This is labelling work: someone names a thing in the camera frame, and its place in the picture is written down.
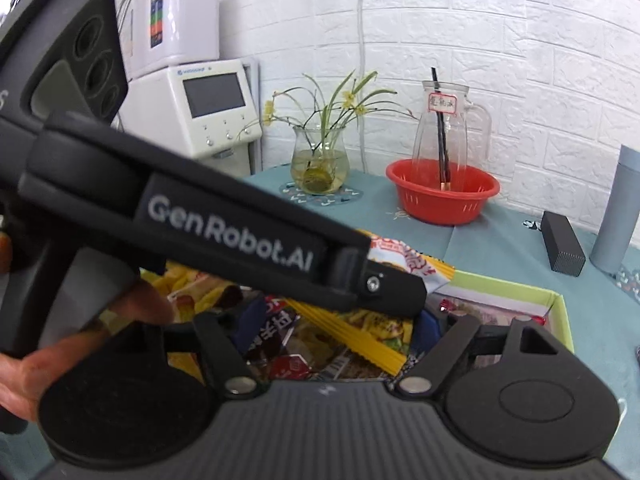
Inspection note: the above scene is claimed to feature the clear red-zip date bag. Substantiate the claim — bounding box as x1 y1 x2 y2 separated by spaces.
427 294 547 327

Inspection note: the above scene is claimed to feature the clear galette cookie bag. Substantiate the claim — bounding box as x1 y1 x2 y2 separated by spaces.
141 262 241 322

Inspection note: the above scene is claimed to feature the yellow noodle snack bag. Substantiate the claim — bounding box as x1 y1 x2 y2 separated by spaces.
286 233 454 376

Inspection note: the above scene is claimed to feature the dark red cookie pack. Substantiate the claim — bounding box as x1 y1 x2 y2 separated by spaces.
233 296 321 382

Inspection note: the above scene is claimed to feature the person's left hand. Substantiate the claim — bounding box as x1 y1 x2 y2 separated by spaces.
0 231 177 424

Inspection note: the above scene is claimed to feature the teal patterned tablecloth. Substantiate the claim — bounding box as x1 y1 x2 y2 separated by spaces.
0 164 640 480

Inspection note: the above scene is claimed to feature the black rectangular case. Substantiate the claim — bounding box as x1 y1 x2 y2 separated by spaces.
540 210 586 278

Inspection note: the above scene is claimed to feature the green cardboard box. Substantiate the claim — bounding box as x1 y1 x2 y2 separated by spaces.
139 253 576 384

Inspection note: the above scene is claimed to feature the white dispenser with screen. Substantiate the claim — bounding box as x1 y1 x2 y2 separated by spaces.
119 60 262 159

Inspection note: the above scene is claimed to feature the grey-blue thermos bottle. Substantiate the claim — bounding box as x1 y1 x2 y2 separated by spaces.
590 145 640 275

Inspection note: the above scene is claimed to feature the white water purifier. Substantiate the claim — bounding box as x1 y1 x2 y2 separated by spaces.
120 0 220 80

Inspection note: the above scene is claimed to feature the red plastic basket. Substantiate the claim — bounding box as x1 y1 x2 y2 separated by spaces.
386 159 500 226

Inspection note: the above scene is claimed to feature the glass vase with orchid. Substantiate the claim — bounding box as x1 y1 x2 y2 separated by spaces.
240 70 418 195

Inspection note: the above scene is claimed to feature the glass pitcher with straw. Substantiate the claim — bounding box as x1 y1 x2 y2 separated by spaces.
412 68 492 190

